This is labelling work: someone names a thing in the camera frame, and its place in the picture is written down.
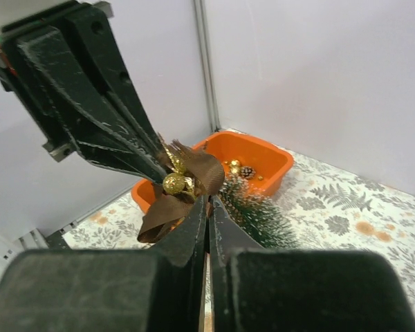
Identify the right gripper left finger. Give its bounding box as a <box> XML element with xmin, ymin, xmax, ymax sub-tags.
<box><xmin>0</xmin><ymin>197</ymin><xmax>208</xmax><ymax>331</ymax></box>

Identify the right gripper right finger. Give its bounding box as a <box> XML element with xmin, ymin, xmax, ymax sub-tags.
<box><xmin>209</xmin><ymin>197</ymin><xmax>415</xmax><ymax>331</ymax></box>

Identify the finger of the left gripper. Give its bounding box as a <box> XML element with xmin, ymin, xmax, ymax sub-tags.
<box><xmin>62</xmin><ymin>3</ymin><xmax>162</xmax><ymax>163</ymax></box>

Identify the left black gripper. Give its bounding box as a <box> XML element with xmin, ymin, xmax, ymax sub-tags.
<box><xmin>0</xmin><ymin>1</ymin><xmax>167</xmax><ymax>183</ymax></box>

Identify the small green christmas tree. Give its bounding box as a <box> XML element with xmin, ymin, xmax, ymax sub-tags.
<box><xmin>219</xmin><ymin>174</ymin><xmax>299</xmax><ymax>249</ymax></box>

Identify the brown leaf decoration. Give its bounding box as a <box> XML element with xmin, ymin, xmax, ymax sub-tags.
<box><xmin>138</xmin><ymin>139</ymin><xmax>225</xmax><ymax>244</ymax></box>

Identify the orange plastic bin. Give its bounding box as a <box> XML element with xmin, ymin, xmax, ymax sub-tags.
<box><xmin>131</xmin><ymin>130</ymin><xmax>295</xmax><ymax>215</ymax></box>

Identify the frosted pine cone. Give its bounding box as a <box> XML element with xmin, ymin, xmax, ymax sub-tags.
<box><xmin>239</xmin><ymin>165</ymin><xmax>256</xmax><ymax>180</ymax></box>

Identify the small gold ornament cluster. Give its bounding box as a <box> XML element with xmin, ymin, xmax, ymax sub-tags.
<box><xmin>224</xmin><ymin>159</ymin><xmax>264</xmax><ymax>181</ymax></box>

